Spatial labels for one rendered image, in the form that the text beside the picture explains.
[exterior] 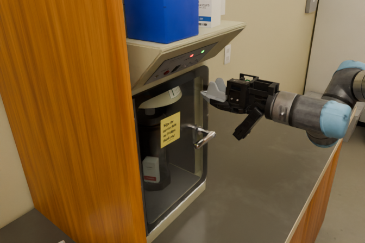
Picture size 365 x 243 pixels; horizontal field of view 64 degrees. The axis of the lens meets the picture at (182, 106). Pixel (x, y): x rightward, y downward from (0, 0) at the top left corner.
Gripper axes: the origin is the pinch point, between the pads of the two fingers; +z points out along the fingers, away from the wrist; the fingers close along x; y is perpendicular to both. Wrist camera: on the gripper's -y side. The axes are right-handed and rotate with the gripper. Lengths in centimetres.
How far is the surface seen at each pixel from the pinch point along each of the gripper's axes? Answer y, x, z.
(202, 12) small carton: 23.1, 7.4, -3.9
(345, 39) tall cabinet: -36, -284, 11
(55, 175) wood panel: -14.9, 35.2, 21.9
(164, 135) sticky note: -5.4, 16.2, 1.3
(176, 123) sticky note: -4.0, 11.4, 1.2
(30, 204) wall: -38, 35, 46
